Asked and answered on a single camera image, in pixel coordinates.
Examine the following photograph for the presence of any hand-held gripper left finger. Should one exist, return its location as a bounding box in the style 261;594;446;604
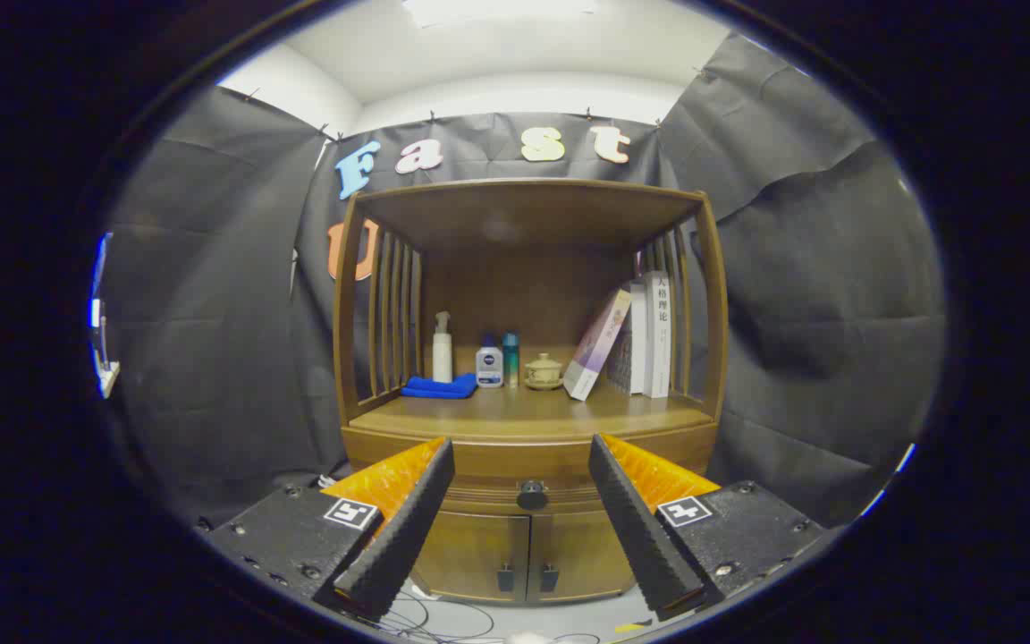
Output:
207;436;456;623

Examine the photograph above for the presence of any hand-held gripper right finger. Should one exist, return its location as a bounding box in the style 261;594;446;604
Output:
588;434;829;623

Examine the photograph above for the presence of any wooden drawer with black knob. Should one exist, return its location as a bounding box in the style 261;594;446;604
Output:
342;425;719;518

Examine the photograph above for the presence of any wooden cabinet door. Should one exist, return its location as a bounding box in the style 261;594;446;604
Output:
412;512;531;602
528;512;637;602

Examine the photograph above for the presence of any wooden countertop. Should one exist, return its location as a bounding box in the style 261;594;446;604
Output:
350;380;714;441

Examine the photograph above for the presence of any wooden cabinet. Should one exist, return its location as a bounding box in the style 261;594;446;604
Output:
333;178;730;605

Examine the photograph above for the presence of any blue folded cloth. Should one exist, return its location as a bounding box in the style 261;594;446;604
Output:
401;373;478;400

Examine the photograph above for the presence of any dark patterned book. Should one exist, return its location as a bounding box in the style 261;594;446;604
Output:
606;282;648;394

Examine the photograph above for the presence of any white pump bottle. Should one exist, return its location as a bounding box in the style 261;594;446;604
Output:
432;311;454;384

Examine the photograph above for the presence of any white bottle with blue cap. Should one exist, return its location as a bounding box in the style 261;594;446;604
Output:
476;335;505;389

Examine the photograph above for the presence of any beige lidded teacup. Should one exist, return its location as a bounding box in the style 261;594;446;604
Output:
524;352;564;391

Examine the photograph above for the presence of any purple and white book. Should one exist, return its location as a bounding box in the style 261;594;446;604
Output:
562;289;633;402

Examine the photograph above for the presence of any white and blue device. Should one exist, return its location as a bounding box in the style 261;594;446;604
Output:
90;234;121;399

